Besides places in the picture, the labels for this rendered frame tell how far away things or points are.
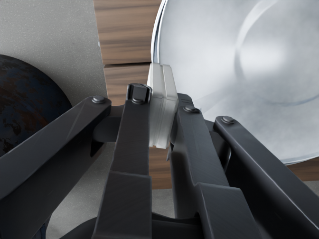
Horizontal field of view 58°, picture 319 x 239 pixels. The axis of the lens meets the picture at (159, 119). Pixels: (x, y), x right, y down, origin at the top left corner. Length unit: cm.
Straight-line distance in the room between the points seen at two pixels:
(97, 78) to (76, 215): 48
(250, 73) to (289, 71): 4
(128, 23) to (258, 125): 19
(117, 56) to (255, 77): 15
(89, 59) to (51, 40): 9
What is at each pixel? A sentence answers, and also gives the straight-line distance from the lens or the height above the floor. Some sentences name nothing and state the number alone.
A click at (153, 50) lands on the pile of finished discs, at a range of 31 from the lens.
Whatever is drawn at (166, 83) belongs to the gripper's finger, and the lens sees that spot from 17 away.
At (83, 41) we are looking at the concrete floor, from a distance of 70.
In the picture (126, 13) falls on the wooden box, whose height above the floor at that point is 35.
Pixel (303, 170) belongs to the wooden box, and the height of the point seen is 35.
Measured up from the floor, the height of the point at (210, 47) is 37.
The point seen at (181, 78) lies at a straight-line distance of 32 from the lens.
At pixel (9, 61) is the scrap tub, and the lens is 74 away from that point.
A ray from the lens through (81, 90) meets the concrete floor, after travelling 75.
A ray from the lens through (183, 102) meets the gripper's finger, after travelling 17.
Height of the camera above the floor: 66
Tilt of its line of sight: 61 degrees down
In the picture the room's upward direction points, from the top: 178 degrees clockwise
